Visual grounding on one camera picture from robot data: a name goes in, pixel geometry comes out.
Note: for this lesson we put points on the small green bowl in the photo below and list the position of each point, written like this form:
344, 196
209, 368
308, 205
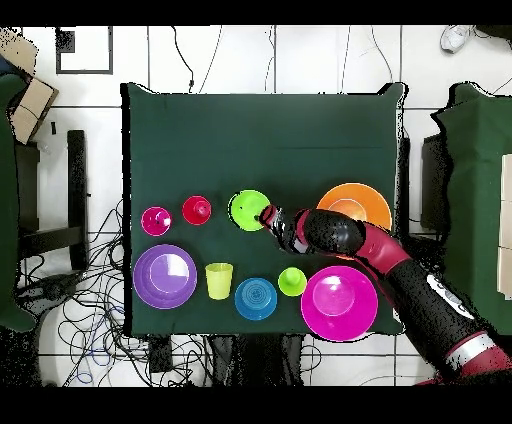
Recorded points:
246, 208

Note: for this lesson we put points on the red cup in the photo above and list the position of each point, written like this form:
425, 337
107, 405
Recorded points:
192, 212

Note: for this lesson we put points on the yellow cup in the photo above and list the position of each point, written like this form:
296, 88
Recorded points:
219, 282

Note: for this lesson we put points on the purple bowl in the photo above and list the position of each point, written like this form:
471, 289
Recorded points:
146, 284

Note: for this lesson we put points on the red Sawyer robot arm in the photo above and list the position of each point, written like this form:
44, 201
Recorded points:
384, 248

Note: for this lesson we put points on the stack of white boxes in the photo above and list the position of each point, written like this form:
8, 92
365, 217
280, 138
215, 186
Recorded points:
506, 224

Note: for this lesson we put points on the lime green cup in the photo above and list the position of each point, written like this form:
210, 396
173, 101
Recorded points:
292, 282

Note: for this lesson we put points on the dark green tablecloth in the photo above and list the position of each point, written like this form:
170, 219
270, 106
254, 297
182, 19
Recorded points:
260, 132

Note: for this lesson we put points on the blue bowl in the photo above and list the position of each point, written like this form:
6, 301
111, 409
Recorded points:
256, 308

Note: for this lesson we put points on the large orange bowl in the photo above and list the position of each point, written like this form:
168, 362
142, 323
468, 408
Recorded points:
360, 196

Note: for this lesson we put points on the magenta cup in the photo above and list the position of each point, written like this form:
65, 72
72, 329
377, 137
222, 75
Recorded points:
152, 224

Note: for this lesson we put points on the large pink bowl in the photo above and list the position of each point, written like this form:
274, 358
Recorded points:
340, 312

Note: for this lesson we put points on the black box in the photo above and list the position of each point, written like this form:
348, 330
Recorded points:
432, 180

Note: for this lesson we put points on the black power adapter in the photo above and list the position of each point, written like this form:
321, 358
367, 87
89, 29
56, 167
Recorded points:
160, 356

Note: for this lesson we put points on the green cloth covered table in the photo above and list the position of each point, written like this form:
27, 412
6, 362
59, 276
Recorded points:
476, 180
8, 200

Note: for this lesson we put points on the brown cardboard box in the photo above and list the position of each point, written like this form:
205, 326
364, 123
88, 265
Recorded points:
16, 50
34, 108

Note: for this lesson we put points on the white shoe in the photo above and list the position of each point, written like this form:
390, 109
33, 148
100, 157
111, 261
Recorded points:
454, 38

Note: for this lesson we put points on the black chair frame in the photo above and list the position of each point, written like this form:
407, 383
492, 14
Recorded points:
76, 180

